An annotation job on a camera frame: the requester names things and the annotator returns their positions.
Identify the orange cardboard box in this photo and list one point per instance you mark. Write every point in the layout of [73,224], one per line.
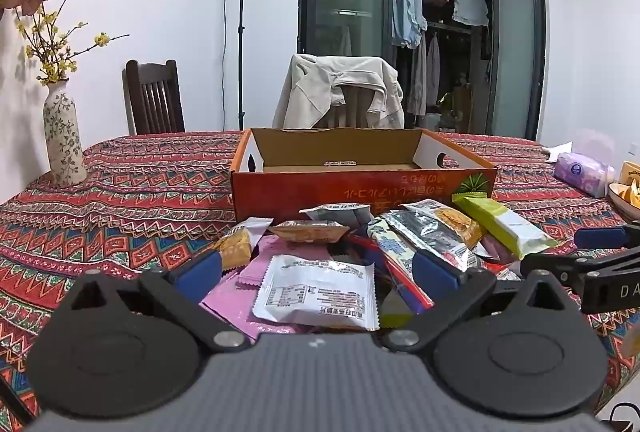
[300,192]

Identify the yellow flower branches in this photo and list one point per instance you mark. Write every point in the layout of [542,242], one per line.
[50,69]

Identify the white snack packet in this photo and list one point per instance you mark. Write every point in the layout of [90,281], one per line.
[310,292]

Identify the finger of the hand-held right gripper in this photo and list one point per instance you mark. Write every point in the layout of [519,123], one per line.
[600,237]
[550,268]

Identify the bowl of yellow chips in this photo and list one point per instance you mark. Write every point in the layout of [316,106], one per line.
[622,207]

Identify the yellow box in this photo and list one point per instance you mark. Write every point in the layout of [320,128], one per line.
[631,169]

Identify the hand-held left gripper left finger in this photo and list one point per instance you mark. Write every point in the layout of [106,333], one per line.
[200,269]

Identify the red snack packet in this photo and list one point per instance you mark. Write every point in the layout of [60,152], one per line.
[400,282]

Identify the red patterned tablecloth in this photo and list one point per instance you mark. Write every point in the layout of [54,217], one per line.
[125,192]

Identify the beige jacket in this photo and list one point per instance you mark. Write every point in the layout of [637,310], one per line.
[310,86]

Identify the orange brown snack packet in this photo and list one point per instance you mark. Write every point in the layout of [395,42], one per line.
[307,232]

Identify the floral ceramic vase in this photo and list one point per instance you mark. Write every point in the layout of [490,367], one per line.
[65,136]

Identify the hanging grey coat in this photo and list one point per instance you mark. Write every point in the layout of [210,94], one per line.
[416,71]

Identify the purple tissue pack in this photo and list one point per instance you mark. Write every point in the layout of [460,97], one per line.
[582,171]

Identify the white paper sheet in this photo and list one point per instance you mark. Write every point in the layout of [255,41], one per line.
[557,152]

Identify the studio light on stand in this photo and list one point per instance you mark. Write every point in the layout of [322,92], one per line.
[241,36]

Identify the pink snack packet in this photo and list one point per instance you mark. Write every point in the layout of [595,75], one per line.
[225,307]
[257,262]

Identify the blue patterned clear snack packet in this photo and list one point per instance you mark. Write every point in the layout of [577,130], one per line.
[392,244]

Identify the mauve snack packet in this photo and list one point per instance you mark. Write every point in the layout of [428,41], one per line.
[495,248]

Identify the yellow cracker snack packet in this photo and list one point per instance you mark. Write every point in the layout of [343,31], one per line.
[235,244]

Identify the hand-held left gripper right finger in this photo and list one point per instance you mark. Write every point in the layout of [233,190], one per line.
[435,272]

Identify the dark wooden chair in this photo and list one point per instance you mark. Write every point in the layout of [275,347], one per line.
[152,96]

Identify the silver grey snack packet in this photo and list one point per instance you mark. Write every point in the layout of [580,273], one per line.
[332,213]

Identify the green yellow snack packet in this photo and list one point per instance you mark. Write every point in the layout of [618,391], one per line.
[505,224]

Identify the light wooden chair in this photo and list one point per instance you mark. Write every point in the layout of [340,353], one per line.
[355,106]

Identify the black silver snack packet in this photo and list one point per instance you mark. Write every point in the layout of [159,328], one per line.
[435,237]

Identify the hanging pale pink coat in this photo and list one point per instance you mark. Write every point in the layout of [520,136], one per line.
[433,71]

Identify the orange cookie snack packet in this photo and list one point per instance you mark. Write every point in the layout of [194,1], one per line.
[457,219]

